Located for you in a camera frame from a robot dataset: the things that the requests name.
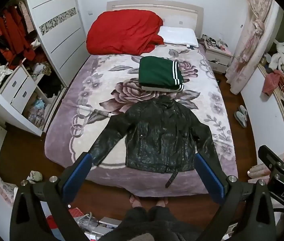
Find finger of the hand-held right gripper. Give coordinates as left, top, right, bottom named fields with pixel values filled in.
left=258, top=145, right=284, bottom=172

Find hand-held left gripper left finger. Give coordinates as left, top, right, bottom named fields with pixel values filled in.
left=10, top=153, right=93, bottom=241

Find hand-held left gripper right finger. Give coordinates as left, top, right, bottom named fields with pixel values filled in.
left=194, top=153, right=275, bottom=241

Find black leather jacket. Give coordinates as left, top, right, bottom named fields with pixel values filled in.
left=88, top=96, right=224, bottom=189

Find red hanging clothes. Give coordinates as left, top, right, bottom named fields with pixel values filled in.
left=0, top=5, right=36, bottom=61

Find small crumpled floral cloth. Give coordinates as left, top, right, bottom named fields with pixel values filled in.
left=29, top=171, right=43, bottom=182

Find pink cloth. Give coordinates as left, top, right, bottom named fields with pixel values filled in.
left=262, top=70, right=284, bottom=96

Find person's legs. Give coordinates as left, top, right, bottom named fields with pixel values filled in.
left=102, top=194, right=197, bottom=241

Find purple floral blanket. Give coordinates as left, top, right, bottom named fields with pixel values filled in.
left=44, top=43, right=239, bottom=197

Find white drawer unit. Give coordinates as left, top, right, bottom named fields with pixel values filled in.
left=0, top=53, right=44, bottom=136

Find white nightstand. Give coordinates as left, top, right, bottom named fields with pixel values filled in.
left=204, top=44, right=232, bottom=74

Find pink floral curtain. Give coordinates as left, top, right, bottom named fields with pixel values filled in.
left=226, top=0, right=280, bottom=95

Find green folded garment white stripes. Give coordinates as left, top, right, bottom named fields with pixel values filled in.
left=139, top=56, right=185, bottom=91

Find white pillow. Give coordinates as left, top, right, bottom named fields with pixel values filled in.
left=157, top=26, right=199, bottom=48

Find red duvet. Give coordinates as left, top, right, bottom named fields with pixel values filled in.
left=86, top=9, right=164, bottom=55

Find beige bed headboard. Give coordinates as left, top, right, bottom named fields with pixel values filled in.
left=106, top=1, right=204, bottom=37

